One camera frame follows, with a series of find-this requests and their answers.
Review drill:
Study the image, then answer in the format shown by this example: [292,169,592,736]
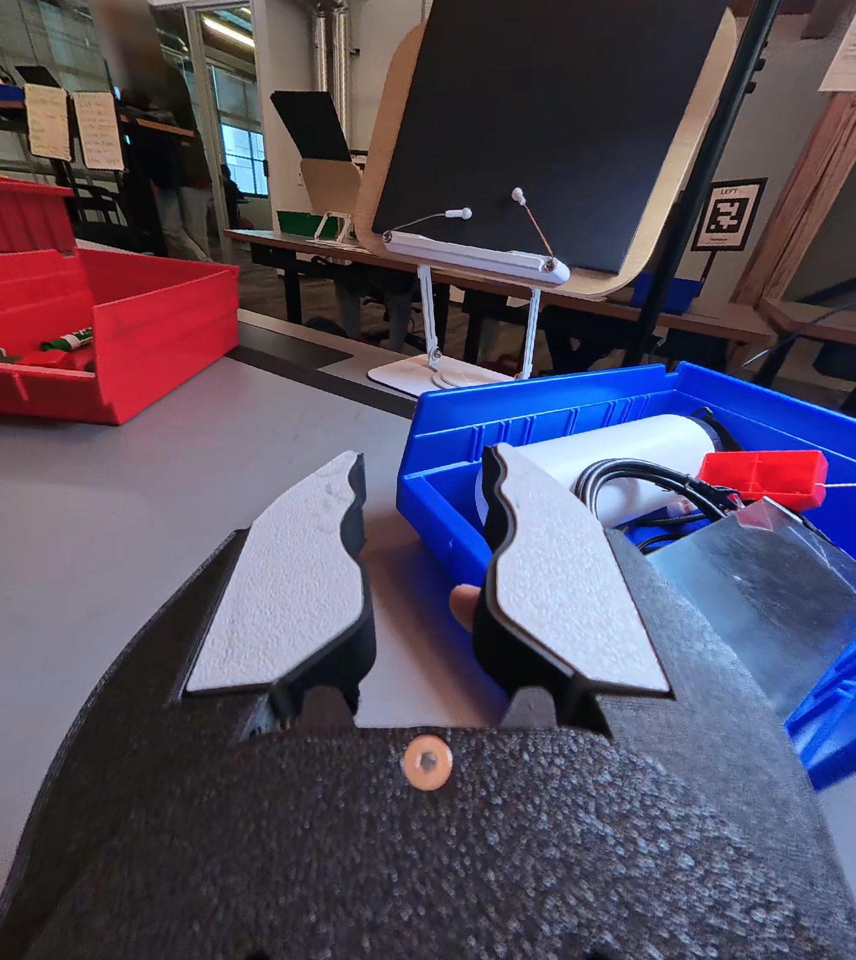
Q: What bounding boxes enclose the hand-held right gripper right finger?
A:
[471,441,674,732]

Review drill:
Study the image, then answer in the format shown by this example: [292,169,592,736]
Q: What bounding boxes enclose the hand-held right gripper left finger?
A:
[182,448,378,714]

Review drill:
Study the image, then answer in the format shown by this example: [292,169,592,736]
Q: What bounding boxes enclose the blue storage bin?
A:
[396,361,856,792]
[629,271,707,316]

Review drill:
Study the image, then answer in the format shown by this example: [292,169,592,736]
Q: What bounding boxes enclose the red plastic block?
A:
[696,448,830,513]

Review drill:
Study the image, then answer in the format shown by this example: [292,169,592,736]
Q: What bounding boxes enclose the red storage bin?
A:
[0,246,242,426]
[0,168,78,256]

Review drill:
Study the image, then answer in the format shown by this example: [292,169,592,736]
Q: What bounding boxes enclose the white cylinder roll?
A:
[475,414,718,530]

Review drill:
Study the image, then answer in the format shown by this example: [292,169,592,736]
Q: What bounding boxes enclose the green storage bin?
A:
[275,210,341,241]

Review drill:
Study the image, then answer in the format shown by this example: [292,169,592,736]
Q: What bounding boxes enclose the black white marker sign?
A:
[690,177,768,252]

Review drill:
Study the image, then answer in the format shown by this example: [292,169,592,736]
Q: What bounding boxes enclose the black light stand pole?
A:
[625,0,783,370]

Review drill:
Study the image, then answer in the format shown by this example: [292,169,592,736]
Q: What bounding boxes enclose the black board book stand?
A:
[353,0,738,391]
[270,90,363,243]

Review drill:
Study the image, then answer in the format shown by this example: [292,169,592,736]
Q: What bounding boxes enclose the paper sheet board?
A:
[70,90,126,174]
[23,82,74,163]

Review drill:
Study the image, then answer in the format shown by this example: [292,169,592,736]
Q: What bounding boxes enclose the black coiled cable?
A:
[572,405,748,526]

